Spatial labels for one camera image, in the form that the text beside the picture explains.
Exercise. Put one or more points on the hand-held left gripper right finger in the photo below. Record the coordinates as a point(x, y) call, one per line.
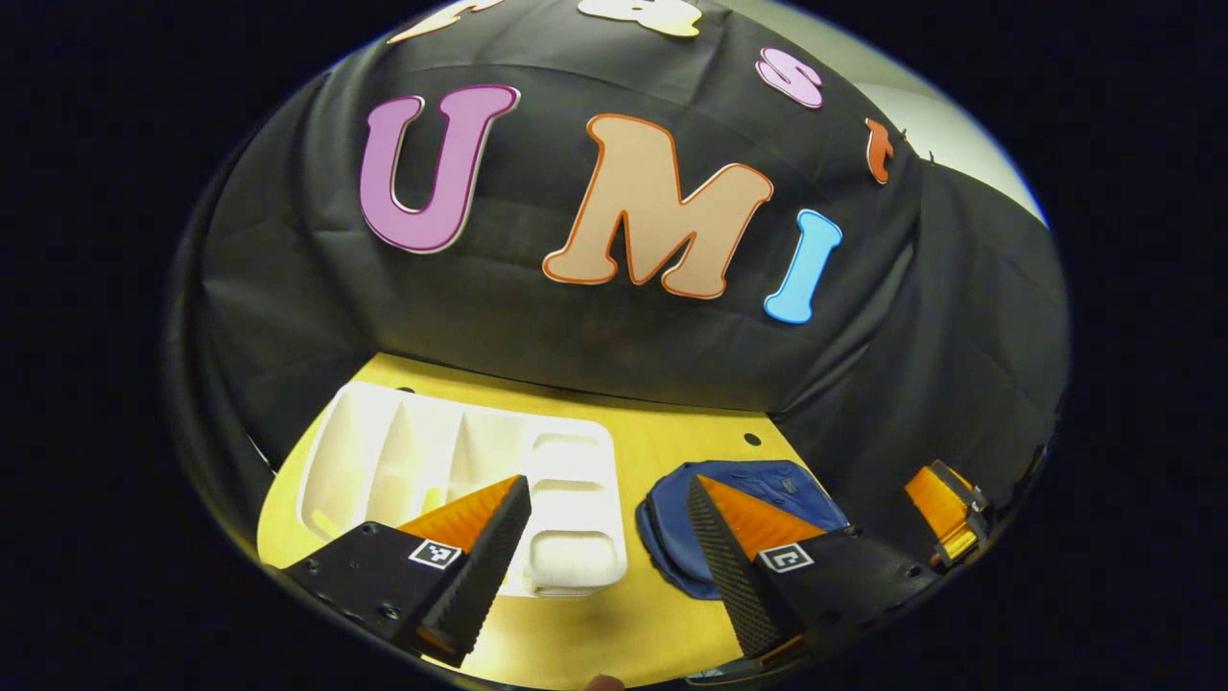
point(739, 576)

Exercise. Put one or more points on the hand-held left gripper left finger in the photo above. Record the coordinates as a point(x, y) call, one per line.
point(480, 566)

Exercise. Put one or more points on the blue schoolbag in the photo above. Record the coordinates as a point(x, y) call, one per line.
point(672, 537)

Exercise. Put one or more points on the white bookshelf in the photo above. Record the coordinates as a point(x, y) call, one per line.
point(403, 451)

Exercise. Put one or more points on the black backdrop cloth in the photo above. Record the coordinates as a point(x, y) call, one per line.
point(576, 336)

